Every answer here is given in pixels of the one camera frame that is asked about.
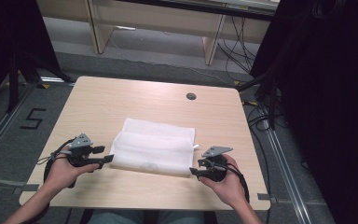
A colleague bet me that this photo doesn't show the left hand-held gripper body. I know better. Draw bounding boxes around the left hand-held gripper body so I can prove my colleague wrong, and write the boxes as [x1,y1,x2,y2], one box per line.
[65,133,106,169]

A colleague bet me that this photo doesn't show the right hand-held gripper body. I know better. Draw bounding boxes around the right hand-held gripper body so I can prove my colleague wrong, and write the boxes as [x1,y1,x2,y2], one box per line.
[197,146,234,183]

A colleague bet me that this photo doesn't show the white cloth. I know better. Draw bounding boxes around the white cloth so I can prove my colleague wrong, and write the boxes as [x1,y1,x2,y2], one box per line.
[109,118,200,178]

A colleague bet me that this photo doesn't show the person's right hand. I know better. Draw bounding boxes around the person's right hand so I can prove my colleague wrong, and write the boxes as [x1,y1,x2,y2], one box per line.
[199,154,247,209]

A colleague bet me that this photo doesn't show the person's left hand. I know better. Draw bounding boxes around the person's left hand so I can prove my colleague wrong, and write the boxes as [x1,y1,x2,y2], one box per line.
[44,146,101,190]

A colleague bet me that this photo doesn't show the black metal stand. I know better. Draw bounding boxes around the black metal stand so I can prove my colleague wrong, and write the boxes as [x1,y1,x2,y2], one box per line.
[236,69,282,131]
[7,51,73,114]

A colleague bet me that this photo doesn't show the black curtain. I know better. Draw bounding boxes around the black curtain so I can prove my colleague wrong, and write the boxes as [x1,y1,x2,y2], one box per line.
[249,0,358,224]
[0,0,61,110]

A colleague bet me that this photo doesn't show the light wooden desk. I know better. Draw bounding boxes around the light wooden desk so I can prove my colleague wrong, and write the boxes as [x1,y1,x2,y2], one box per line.
[36,0,282,66]

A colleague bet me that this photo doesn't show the black floor cables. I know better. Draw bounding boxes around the black floor cables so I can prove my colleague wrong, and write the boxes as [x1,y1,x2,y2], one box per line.
[242,98,273,224]

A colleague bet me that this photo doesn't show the bundle of black hanging cables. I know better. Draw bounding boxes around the bundle of black hanging cables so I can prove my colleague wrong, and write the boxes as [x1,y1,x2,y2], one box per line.
[216,15,259,82]

